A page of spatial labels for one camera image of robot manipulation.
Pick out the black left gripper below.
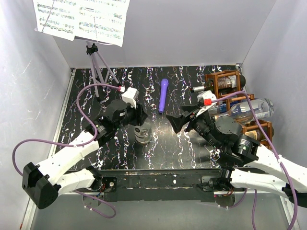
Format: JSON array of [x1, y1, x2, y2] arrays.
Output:
[[114, 100, 147, 131]]

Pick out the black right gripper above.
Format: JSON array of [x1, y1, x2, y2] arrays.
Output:
[[165, 103, 222, 150]]

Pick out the clear glass bottle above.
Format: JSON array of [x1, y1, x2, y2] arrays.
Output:
[[134, 118, 152, 144]]

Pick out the clear plastic bottle blue label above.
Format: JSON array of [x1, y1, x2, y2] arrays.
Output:
[[208, 98, 274, 125]]

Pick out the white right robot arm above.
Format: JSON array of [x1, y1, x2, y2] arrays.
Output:
[[166, 105, 307, 207]]

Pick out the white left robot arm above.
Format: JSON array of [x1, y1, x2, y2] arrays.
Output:
[[22, 99, 148, 209]]

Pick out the brown wooden wine rack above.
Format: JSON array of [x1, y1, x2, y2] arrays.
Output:
[[205, 70, 274, 149]]

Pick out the dark wine bottle silver cap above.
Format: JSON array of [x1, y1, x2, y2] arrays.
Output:
[[190, 74, 248, 94]]

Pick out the dark bottle brown label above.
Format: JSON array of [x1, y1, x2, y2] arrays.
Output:
[[245, 127, 274, 141]]

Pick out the purple toy microphone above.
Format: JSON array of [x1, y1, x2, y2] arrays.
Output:
[[159, 79, 168, 114]]

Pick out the lilac music stand tripod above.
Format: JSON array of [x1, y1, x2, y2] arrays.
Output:
[[77, 37, 121, 87]]

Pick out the white sheet music pages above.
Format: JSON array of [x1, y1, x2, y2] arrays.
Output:
[[33, 0, 130, 47]]

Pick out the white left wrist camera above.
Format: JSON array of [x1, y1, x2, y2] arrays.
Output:
[[122, 87, 139, 108]]

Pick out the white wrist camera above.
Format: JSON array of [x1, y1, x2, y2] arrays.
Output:
[[122, 87, 139, 108], [196, 91, 217, 117]]

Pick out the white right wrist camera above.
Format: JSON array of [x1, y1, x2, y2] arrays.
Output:
[[196, 91, 217, 117]]

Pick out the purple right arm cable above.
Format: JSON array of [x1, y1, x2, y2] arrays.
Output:
[[211, 91, 299, 230]]

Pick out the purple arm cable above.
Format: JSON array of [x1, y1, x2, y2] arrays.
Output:
[[12, 83, 125, 219], [211, 91, 299, 230]]

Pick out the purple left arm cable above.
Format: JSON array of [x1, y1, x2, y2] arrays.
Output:
[[12, 83, 125, 219]]

